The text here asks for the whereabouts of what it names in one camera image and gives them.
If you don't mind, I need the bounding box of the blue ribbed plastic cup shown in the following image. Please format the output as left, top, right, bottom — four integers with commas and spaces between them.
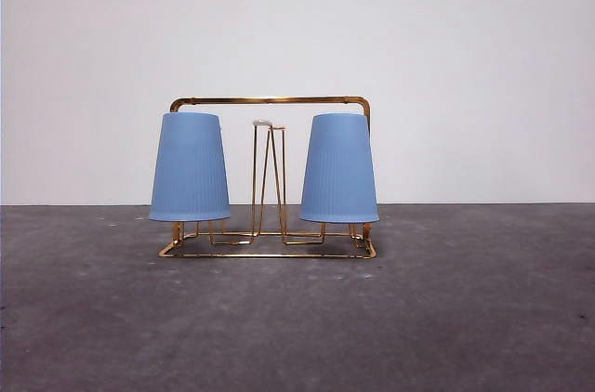
297, 112, 381, 225
148, 112, 231, 224

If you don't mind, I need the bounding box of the gold wire cup rack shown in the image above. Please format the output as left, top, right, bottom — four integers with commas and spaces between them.
157, 95, 377, 260

